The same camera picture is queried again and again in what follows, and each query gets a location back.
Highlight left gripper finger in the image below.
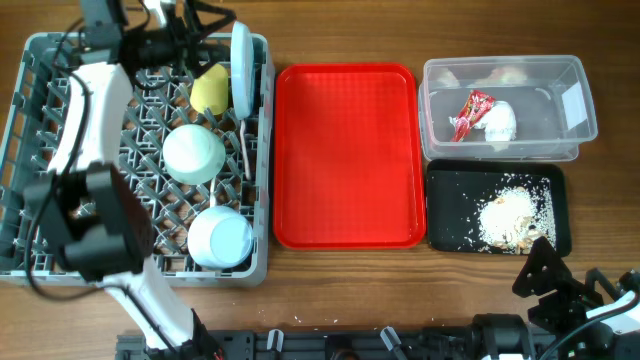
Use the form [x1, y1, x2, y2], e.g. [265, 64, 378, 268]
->
[192, 43, 231, 75]
[187, 0, 237, 41]

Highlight yellow plastic cup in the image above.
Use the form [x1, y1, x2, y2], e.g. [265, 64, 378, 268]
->
[190, 64, 229, 115]

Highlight large light blue plate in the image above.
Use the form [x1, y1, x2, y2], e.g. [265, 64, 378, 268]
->
[230, 21, 255, 120]

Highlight rice food leftovers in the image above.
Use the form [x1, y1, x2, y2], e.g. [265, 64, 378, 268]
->
[456, 172, 557, 255]

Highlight light green bowl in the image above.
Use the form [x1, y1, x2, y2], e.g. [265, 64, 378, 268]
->
[162, 124, 226, 185]

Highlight white plastic fork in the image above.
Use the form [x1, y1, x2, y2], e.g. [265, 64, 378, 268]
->
[239, 119, 252, 181]

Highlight white plastic spoon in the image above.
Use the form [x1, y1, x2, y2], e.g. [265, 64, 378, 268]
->
[209, 178, 217, 207]

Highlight white napkin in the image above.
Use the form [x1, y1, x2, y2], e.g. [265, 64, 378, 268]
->
[462, 100, 517, 142]

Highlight red snack wrapper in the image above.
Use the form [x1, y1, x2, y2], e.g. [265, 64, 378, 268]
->
[450, 90, 496, 142]

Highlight small light blue bowl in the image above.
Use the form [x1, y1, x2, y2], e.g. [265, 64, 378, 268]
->
[187, 206, 253, 269]

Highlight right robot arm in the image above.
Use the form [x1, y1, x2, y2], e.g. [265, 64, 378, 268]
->
[465, 237, 639, 359]

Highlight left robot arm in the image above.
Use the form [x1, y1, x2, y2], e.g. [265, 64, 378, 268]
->
[23, 1, 236, 359]

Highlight grey dishwasher rack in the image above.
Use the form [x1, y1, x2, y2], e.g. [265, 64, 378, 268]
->
[1, 33, 275, 287]

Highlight black plastic tray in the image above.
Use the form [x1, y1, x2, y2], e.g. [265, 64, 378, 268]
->
[426, 159, 572, 257]

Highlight clear plastic bin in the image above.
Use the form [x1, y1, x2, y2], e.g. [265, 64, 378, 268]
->
[418, 55, 598, 162]

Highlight red plastic tray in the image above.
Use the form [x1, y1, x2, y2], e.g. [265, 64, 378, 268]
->
[273, 63, 427, 250]

